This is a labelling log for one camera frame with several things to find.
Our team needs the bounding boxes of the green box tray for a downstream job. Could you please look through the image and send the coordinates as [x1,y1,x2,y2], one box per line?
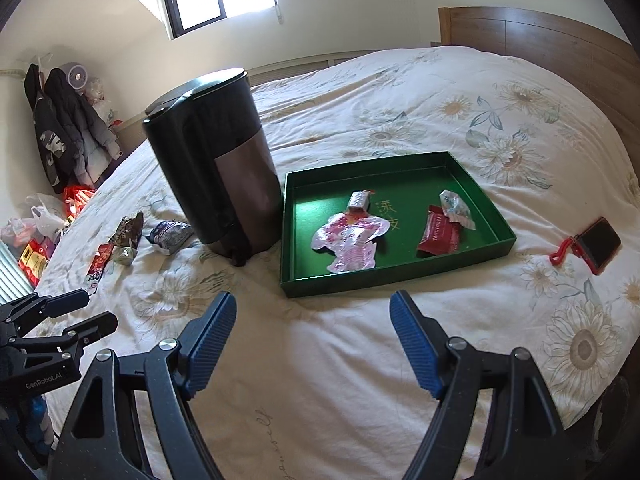
[280,150,517,299]

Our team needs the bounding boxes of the white radiator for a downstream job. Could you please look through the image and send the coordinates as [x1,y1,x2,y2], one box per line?
[0,242,37,306]

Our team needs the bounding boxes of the white plastic bag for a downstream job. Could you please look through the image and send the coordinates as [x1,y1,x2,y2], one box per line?
[25,192,68,241]

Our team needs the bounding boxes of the red phone with strap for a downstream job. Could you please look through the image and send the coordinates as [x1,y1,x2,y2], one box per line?
[549,217,622,276]

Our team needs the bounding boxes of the small red candy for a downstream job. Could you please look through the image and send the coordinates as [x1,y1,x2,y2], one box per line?
[346,189,375,216]

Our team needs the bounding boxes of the small white fan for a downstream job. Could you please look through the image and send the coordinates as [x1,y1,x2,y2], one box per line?
[66,62,91,88]

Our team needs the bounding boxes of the floral bed sheet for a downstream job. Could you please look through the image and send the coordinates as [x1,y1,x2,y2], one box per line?
[30,45,636,480]

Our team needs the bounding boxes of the wooden headboard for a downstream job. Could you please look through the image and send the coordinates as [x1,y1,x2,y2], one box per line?
[437,6,640,161]

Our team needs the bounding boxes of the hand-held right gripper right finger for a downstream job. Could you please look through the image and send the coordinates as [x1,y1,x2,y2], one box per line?
[389,289,567,480]

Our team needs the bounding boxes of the dark red snack packet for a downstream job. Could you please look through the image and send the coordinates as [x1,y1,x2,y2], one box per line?
[417,205,463,256]

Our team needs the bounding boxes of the blue and white snack packet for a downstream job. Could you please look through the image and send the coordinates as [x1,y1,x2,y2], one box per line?
[145,219,196,254]

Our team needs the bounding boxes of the brown snack packet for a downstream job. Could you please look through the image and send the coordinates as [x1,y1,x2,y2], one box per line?
[110,211,145,249]

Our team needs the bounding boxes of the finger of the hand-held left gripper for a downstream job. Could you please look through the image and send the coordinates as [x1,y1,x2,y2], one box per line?
[0,288,91,336]
[10,311,120,361]

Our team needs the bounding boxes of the long red snack packet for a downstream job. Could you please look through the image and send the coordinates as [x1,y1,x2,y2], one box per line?
[86,242,115,295]

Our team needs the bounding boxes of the black camouflage jacket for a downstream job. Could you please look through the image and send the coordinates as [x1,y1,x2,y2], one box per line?
[24,63,76,196]

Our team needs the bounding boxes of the pink character-shaped snack packet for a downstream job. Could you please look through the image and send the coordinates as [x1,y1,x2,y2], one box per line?
[312,211,392,273]

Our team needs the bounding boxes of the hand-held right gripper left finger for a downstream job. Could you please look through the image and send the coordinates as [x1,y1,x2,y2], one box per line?
[54,291,238,480]

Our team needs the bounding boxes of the clear candy wrapper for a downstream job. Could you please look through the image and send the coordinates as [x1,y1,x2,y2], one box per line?
[439,189,476,231]

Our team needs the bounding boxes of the red and yellow packet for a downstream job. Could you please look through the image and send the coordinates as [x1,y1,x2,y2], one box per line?
[17,242,56,286]

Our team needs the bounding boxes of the red gift bags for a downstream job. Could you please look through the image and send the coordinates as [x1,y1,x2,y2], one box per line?
[62,185,98,221]

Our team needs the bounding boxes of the black electric kettle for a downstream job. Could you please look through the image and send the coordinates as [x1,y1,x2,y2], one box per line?
[142,67,281,267]

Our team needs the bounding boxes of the grey puffer jacket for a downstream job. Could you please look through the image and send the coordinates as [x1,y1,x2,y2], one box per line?
[45,67,123,186]

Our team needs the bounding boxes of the pink plastic bag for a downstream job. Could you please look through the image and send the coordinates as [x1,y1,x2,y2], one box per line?
[0,217,31,248]

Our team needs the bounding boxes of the hanging plastic bags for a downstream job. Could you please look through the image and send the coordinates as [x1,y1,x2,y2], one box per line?
[85,77,118,131]

